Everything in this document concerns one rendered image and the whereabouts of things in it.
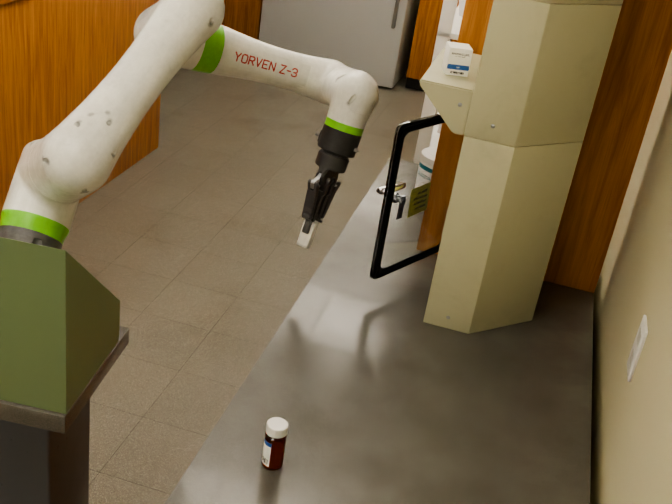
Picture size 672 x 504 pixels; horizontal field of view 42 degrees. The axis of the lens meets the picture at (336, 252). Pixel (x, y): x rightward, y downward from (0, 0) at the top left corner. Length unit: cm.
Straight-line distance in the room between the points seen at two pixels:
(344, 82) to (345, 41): 505
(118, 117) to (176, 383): 185
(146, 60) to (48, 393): 64
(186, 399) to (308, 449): 166
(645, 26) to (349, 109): 71
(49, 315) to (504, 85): 99
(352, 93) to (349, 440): 77
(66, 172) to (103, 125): 11
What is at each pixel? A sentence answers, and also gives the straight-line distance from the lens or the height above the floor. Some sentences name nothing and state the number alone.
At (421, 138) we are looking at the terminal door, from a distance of 205.
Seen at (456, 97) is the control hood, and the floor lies 149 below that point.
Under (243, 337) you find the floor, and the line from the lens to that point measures 364.
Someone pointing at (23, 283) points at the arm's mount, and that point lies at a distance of 160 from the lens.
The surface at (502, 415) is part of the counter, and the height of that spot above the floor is 94.
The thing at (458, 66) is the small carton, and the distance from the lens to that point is 196.
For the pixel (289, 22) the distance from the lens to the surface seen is 716.
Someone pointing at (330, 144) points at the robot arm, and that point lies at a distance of 203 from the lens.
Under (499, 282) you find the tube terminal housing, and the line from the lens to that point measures 207.
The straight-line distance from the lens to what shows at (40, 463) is 190.
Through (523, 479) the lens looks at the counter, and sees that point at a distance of 173.
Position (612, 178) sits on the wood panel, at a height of 126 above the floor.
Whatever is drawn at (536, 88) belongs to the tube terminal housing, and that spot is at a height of 154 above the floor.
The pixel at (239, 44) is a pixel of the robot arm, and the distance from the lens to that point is 201.
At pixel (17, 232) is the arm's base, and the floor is 122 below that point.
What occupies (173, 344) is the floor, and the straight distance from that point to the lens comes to 357.
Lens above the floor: 202
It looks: 27 degrees down
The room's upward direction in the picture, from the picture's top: 9 degrees clockwise
